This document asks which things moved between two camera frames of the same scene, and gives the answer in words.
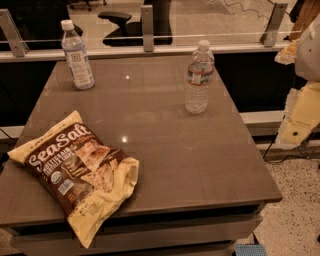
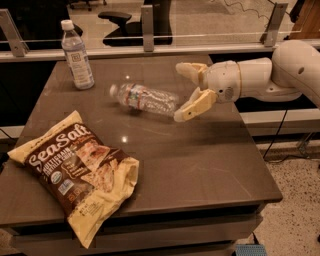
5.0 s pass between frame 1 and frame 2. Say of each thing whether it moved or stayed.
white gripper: moved
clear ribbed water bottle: moved
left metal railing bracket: stayed
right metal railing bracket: stayed
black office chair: stayed
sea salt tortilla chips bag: stayed
